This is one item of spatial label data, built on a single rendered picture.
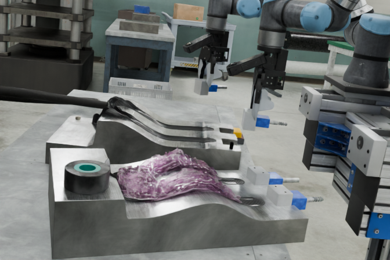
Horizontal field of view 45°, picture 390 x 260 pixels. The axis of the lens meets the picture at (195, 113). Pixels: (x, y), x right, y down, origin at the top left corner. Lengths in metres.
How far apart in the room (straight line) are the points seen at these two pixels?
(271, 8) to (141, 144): 0.51
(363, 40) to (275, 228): 0.87
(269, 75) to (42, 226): 0.73
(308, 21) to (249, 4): 0.37
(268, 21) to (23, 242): 0.83
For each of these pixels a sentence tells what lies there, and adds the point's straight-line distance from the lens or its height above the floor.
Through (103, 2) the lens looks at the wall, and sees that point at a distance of 7.69.
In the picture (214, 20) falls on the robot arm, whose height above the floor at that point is 1.18.
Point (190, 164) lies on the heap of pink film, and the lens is 1.04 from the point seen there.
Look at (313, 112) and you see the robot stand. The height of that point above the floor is 0.93.
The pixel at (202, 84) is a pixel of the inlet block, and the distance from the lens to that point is 1.75.
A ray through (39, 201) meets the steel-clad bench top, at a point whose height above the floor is 0.80.
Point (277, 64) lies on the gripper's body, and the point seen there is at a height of 1.10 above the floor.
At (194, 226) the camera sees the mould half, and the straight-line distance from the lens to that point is 0.90.
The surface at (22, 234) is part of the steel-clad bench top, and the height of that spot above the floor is 0.80.
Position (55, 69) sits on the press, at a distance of 5.17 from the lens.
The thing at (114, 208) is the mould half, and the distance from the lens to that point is 0.85.
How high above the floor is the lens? 1.27
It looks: 14 degrees down
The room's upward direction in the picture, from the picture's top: 7 degrees clockwise
